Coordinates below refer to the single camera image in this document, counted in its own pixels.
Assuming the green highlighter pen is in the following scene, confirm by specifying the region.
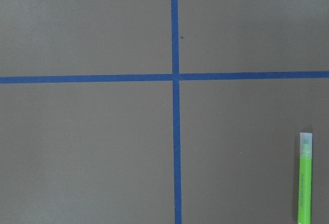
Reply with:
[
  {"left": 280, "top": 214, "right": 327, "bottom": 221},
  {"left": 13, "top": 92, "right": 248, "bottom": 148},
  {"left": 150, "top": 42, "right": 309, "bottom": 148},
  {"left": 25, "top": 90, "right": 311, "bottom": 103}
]
[{"left": 297, "top": 133, "right": 313, "bottom": 224}]

